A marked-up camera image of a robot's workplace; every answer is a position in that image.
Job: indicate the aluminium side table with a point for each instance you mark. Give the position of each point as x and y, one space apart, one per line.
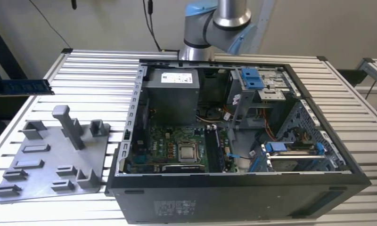
372 68

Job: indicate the black case fan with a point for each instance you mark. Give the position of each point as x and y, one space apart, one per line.
141 136

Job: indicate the black PC case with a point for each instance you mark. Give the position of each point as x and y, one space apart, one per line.
239 200

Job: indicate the black table corner cap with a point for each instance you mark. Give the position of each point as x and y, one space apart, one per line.
323 58
67 50

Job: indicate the grey power supply unit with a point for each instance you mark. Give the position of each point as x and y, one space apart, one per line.
172 103

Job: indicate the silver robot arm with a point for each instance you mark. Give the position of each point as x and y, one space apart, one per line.
201 28

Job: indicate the black box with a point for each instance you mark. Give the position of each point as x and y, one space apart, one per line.
352 77

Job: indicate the blue drive carrier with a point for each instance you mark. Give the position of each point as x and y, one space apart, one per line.
249 75

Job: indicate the silver CPU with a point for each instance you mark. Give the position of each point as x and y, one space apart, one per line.
188 153

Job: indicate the black RAM slot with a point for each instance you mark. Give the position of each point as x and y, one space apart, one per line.
211 153

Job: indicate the grey parts rack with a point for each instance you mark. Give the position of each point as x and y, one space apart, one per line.
56 155

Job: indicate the hard disk in blue carrier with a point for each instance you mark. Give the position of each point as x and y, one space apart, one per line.
275 147

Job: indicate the grey metal drive cage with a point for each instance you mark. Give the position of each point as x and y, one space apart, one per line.
275 95

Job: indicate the black graphics card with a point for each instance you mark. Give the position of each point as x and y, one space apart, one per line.
181 168

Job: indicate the green motherboard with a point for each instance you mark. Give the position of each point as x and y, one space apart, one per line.
163 146

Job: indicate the small black hanging object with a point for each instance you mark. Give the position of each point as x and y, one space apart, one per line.
73 4

